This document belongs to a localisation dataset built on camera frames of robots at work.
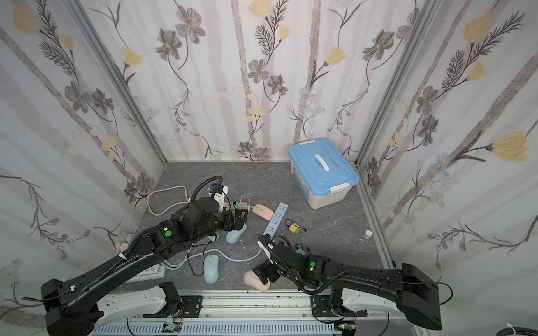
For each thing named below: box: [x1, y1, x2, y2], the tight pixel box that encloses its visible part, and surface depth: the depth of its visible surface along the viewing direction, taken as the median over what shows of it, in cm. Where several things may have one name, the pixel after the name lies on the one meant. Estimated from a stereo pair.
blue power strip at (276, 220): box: [261, 201, 289, 239], surface depth 96 cm
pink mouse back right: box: [252, 203, 274, 221], surface depth 100 cm
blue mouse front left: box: [203, 254, 220, 285], surface depth 83 cm
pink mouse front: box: [243, 269, 272, 292], surface depth 79 cm
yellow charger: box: [287, 221, 302, 236], surface depth 94 cm
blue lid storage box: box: [287, 137, 361, 210], surface depth 97 cm
